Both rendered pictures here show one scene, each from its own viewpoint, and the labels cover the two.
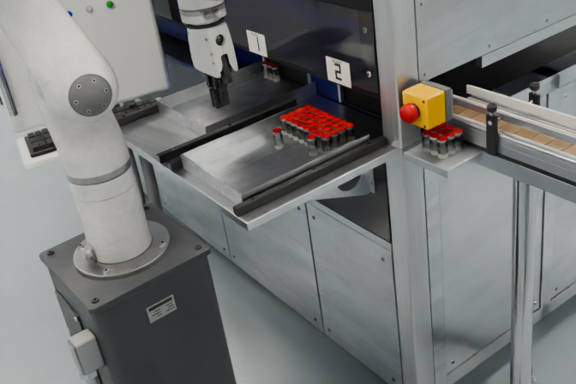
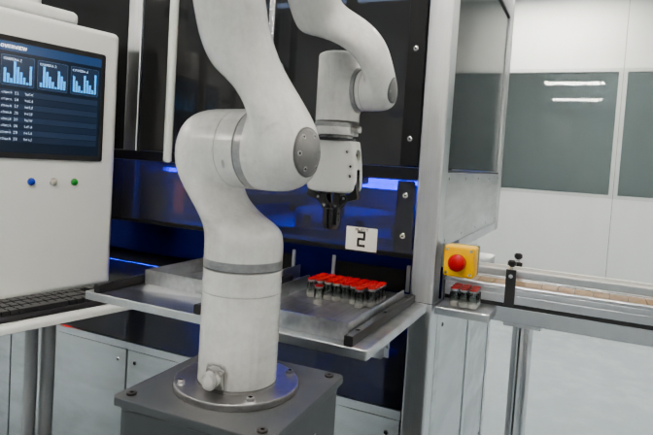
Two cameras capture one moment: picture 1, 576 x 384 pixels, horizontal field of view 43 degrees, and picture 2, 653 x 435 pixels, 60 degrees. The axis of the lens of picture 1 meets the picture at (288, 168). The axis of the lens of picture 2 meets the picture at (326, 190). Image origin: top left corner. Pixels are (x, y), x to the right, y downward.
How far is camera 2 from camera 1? 95 cm
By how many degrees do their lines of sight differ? 40
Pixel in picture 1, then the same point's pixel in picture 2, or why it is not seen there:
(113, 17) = (74, 196)
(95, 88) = (315, 145)
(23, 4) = (262, 36)
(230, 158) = not seen: hidden behind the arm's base
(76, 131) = (238, 212)
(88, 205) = (244, 303)
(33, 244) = not seen: outside the picture
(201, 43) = (338, 155)
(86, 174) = (256, 258)
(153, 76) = (96, 266)
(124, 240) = (268, 357)
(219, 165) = not seen: hidden behind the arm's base
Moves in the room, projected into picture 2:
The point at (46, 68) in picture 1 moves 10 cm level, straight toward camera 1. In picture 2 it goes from (275, 108) to (332, 107)
